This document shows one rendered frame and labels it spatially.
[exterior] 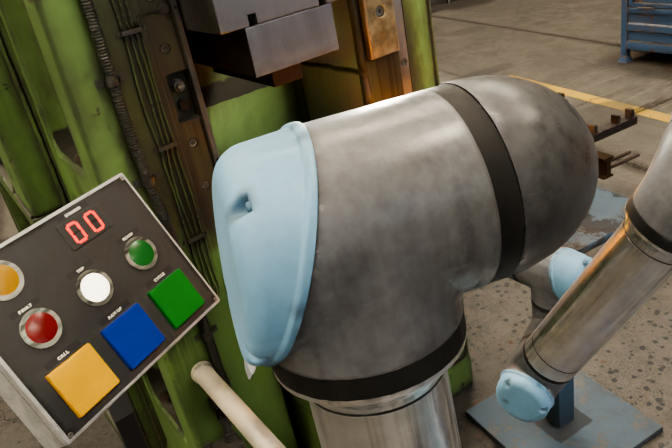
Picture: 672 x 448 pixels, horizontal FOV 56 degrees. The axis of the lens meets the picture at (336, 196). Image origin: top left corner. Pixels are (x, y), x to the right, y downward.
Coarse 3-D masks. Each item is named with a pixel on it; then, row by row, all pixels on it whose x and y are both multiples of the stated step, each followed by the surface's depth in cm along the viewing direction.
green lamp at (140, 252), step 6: (138, 240) 105; (132, 246) 104; (138, 246) 104; (144, 246) 105; (150, 246) 106; (132, 252) 103; (138, 252) 104; (144, 252) 105; (150, 252) 106; (132, 258) 103; (138, 258) 104; (144, 258) 104; (150, 258) 105; (138, 264) 103; (144, 264) 104
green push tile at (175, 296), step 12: (168, 276) 106; (180, 276) 107; (156, 288) 103; (168, 288) 105; (180, 288) 106; (192, 288) 108; (156, 300) 103; (168, 300) 104; (180, 300) 105; (192, 300) 107; (168, 312) 103; (180, 312) 105; (192, 312) 106; (180, 324) 104
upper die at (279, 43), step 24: (264, 24) 120; (288, 24) 123; (312, 24) 126; (192, 48) 141; (216, 48) 131; (240, 48) 122; (264, 48) 121; (288, 48) 124; (312, 48) 127; (336, 48) 130; (240, 72) 126; (264, 72) 122
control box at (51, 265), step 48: (96, 192) 104; (48, 240) 95; (96, 240) 100; (144, 240) 106; (48, 288) 92; (144, 288) 103; (0, 336) 86; (96, 336) 94; (0, 384) 88; (48, 384) 88; (48, 432) 88
